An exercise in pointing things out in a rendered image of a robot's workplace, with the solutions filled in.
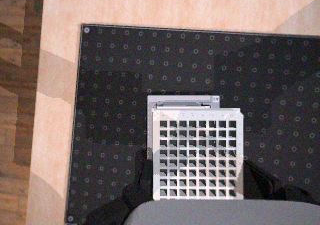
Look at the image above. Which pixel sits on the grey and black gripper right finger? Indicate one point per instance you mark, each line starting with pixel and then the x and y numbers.
pixel 258 184

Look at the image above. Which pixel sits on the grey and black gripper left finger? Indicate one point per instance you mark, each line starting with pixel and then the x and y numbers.
pixel 115 212

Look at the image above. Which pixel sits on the black perforated breadboard plate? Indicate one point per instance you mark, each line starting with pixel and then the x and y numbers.
pixel 273 78

